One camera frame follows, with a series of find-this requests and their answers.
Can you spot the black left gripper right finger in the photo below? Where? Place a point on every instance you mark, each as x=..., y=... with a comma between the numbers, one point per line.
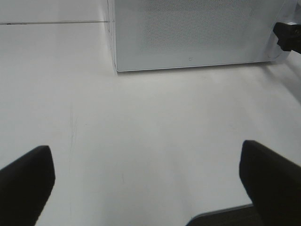
x=273, y=183

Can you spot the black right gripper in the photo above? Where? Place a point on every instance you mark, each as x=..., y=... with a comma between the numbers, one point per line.
x=289, y=36

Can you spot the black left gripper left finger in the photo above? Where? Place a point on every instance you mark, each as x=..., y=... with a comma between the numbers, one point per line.
x=25, y=187

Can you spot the round white door button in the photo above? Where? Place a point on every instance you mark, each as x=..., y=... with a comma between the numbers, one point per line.
x=274, y=52

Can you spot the white microwave door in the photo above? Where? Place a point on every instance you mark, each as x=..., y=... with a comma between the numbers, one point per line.
x=188, y=35

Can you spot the white microwave oven body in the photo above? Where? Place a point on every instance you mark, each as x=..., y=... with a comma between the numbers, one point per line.
x=277, y=14

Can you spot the dark mount under wrist camera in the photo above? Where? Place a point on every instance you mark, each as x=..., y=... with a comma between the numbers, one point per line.
x=245, y=215

